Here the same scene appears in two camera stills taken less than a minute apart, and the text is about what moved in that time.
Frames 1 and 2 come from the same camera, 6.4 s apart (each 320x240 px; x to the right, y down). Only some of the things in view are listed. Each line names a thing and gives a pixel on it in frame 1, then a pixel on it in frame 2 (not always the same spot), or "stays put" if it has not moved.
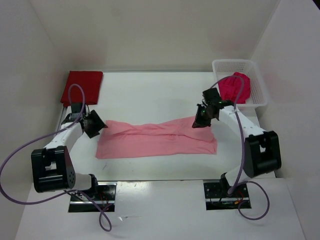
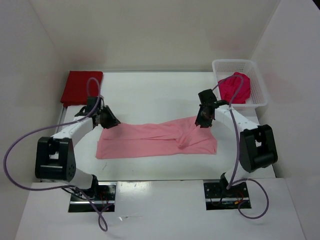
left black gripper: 99,124 -> 112,120
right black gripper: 199,122 stays put
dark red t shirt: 90,82 stays put
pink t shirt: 129,139 stays put
